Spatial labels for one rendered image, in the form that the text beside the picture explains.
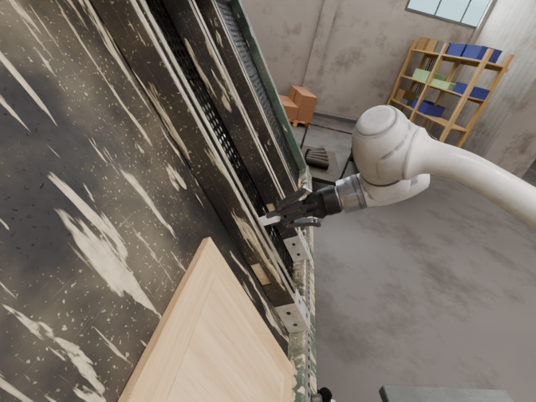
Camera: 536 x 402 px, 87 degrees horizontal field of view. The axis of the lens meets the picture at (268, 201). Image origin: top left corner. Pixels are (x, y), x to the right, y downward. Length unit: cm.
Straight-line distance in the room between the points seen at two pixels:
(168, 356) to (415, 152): 52
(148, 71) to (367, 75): 767
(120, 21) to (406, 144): 57
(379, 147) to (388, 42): 773
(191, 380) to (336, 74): 768
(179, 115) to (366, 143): 38
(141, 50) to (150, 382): 56
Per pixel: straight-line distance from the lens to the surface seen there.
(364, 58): 808
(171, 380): 50
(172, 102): 65
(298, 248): 118
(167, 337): 49
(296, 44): 764
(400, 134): 56
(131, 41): 67
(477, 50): 668
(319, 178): 345
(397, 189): 70
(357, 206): 73
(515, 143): 803
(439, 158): 59
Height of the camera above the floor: 169
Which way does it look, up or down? 31 degrees down
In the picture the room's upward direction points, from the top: 14 degrees clockwise
